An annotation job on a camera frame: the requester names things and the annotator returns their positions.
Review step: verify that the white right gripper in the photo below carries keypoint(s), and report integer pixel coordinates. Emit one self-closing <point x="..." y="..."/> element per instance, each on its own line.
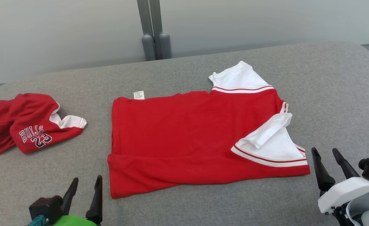
<point x="347" y="191"/>

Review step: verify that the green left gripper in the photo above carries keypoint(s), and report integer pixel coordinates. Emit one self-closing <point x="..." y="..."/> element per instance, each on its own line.
<point x="74" y="221"/>

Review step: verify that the red Bulls 23 shorts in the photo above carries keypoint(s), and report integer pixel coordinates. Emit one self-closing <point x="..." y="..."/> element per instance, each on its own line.
<point x="21" y="116"/>

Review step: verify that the red white-sleeved t-shirt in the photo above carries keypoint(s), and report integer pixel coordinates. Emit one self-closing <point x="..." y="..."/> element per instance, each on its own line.
<point x="187" y="135"/>

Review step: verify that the grey fabric sofa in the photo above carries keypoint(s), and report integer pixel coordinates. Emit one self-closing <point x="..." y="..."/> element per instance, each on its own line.
<point x="184" y="75"/>

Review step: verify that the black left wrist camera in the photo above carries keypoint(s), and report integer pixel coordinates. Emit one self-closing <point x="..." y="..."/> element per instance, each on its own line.
<point x="45" y="207"/>

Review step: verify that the teal left camera connector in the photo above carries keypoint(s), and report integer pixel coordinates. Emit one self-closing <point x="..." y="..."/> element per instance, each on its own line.
<point x="37" y="221"/>

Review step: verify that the grey partition post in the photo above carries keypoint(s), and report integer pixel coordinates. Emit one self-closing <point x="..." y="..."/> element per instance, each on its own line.
<point x="162" y="40"/>
<point x="147" y="31"/>

